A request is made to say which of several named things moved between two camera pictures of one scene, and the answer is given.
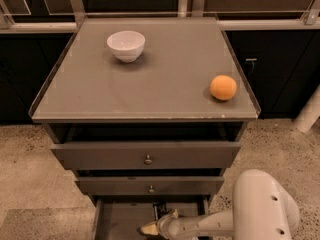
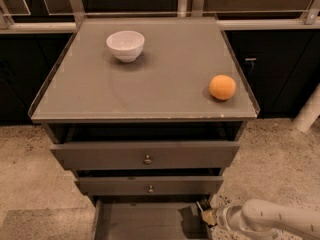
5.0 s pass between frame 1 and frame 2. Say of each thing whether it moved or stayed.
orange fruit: stayed
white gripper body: moved
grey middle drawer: stayed
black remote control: moved
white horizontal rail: stayed
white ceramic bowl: stayed
